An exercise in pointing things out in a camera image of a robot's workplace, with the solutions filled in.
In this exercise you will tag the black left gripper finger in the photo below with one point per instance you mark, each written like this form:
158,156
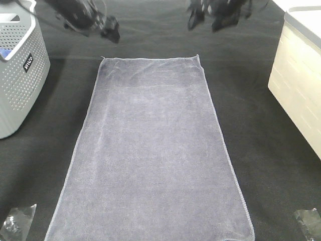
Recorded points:
110,29

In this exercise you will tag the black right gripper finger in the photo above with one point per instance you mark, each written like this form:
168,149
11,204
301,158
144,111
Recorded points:
197,17
223,21

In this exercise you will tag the grey-blue towel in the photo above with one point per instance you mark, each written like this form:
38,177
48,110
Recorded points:
150,162

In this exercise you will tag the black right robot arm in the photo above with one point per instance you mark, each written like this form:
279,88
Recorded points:
225,7

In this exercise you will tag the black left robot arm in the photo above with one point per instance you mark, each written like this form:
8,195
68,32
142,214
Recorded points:
87,18

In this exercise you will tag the white storage box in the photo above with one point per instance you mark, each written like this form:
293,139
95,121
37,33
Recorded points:
295,75

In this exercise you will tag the grey perforated plastic basket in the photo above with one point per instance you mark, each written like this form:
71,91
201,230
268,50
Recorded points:
25,69

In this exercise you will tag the blue cloth in basket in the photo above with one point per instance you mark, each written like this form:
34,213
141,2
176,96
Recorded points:
4,52

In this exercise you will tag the black table cloth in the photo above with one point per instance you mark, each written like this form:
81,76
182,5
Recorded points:
277,170

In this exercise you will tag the right clear tape strip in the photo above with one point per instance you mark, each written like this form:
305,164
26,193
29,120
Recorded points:
309,223

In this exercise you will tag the clear tape strip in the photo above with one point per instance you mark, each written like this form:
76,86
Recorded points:
309,223
17,224

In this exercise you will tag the left clear tape strip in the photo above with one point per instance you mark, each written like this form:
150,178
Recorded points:
17,224

